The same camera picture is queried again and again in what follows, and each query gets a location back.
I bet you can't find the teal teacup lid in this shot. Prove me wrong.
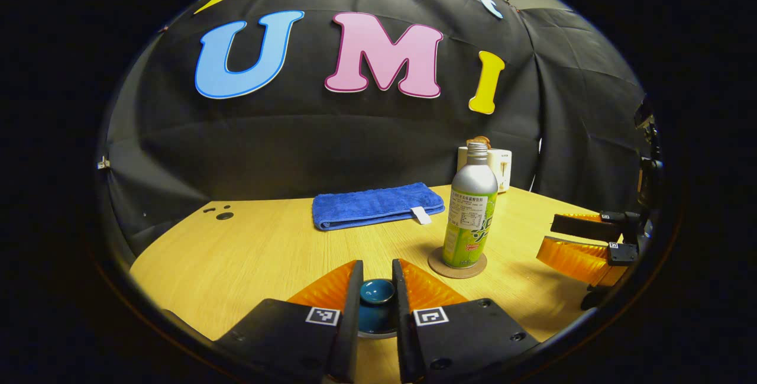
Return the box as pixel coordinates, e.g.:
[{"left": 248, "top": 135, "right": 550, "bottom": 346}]
[{"left": 358, "top": 278, "right": 398, "bottom": 333}]

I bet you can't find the white toaster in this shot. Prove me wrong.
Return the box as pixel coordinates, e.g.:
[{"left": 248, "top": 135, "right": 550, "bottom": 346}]
[{"left": 457, "top": 146, "right": 512, "bottom": 193}]

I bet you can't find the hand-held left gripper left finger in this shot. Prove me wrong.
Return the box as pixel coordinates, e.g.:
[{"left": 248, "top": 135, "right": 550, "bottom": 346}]
[{"left": 214, "top": 260, "right": 365, "bottom": 383}]

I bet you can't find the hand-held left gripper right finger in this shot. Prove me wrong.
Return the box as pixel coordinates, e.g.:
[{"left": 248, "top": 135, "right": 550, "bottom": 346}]
[{"left": 392, "top": 259, "right": 542, "bottom": 383}]

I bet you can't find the round brown coaster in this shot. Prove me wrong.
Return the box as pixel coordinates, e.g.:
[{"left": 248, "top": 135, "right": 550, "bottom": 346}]
[{"left": 428, "top": 246, "right": 488, "bottom": 279}]

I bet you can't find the black backdrop cloth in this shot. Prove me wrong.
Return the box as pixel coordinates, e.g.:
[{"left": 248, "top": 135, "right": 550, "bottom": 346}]
[{"left": 98, "top": 0, "right": 657, "bottom": 254}]

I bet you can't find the silver green water bottle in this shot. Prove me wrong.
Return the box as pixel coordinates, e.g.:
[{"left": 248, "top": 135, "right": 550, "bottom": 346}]
[{"left": 442, "top": 141, "right": 499, "bottom": 269}]

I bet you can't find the folded blue towel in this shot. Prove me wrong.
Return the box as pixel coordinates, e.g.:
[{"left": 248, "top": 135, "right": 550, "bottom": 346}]
[{"left": 312, "top": 182, "right": 445, "bottom": 231}]

